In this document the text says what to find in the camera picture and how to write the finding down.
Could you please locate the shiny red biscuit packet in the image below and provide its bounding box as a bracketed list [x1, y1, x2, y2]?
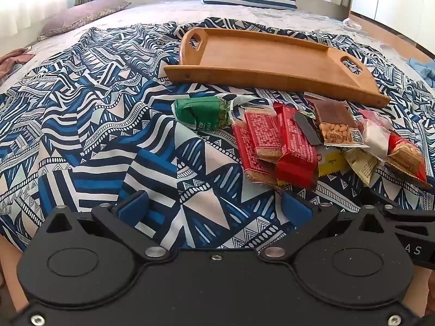
[275, 104, 321, 190]

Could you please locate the white wardrobe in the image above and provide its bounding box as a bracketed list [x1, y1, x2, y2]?
[350, 0, 435, 58]

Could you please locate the small black packet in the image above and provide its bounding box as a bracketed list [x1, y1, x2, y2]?
[293, 112, 323, 145]

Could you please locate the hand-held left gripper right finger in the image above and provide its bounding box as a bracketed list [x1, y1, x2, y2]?
[261, 192, 387, 264]

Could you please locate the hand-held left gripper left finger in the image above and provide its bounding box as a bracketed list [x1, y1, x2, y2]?
[44, 190, 170, 264]

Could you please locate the purple pillow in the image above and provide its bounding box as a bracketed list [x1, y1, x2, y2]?
[38, 0, 132, 40]

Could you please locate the reddish cloth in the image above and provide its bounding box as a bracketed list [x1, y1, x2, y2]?
[0, 48, 35, 79]

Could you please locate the light blue cloth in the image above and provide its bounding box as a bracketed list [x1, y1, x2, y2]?
[406, 57, 435, 87]

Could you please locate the grey bed sheet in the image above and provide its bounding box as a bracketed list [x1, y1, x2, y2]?
[0, 0, 435, 89]

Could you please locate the red gold snack packet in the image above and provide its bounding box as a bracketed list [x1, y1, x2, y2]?
[384, 132, 433, 190]

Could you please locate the brown peanut bar packet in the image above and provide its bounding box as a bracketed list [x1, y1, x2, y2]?
[303, 92, 370, 149]

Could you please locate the green snack packet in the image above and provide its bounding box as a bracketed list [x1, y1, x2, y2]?
[172, 96, 236, 131]

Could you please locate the blue white patterned blanket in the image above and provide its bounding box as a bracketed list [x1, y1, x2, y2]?
[0, 17, 435, 255]

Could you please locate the beige snack packet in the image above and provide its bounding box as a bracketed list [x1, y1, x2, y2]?
[341, 148, 382, 187]

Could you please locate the wooden tray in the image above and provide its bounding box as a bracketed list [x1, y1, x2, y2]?
[164, 27, 391, 109]

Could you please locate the pink snack packet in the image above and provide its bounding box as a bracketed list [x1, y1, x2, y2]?
[357, 109, 392, 126]

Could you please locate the clear white snack packet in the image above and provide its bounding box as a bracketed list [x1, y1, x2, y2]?
[361, 120, 391, 162]

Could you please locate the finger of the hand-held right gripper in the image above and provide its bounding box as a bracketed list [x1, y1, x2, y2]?
[372, 192, 435, 236]

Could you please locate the wooden bed frame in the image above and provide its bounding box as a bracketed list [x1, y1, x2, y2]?
[348, 11, 435, 62]

